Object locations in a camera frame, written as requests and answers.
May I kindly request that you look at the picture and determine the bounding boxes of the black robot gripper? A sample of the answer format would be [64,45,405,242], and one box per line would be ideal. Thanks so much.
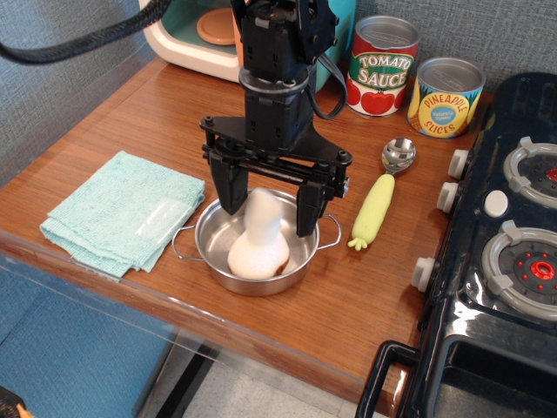
[200,71,352,238]

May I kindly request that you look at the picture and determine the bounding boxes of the brown white plush mushroom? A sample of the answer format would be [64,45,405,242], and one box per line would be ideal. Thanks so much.
[227,188,290,280]

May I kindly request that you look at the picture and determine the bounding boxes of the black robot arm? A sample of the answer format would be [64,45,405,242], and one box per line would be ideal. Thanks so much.
[200,1,352,237]

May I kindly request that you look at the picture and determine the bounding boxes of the silver metal pan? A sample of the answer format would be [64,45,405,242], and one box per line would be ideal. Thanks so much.
[193,189,340,296]

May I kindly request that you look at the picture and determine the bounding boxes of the teal folded cloth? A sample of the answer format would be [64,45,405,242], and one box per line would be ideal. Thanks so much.
[40,152,205,278]

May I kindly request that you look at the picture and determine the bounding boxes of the toy microwave teal cream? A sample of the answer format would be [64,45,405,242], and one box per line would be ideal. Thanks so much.
[144,1,355,91]

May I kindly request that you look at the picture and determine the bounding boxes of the tomato sauce can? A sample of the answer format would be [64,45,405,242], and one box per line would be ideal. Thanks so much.
[346,15,420,117]

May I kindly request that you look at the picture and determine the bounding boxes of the pineapple slices can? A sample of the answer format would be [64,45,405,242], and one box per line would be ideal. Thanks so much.
[407,57,486,138]

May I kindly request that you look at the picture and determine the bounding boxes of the clear acrylic table guard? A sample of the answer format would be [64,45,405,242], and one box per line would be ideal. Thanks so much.
[1,233,356,417]

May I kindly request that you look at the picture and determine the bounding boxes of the dark blue toy stove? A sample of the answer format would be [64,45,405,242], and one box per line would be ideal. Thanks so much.
[354,71,557,418]

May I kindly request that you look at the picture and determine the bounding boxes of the spoon with yellow handle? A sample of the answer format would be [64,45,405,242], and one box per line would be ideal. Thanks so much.
[347,137,416,251]

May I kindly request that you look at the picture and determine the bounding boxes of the black cable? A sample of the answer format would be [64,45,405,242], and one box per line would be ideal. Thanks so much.
[0,0,173,65]

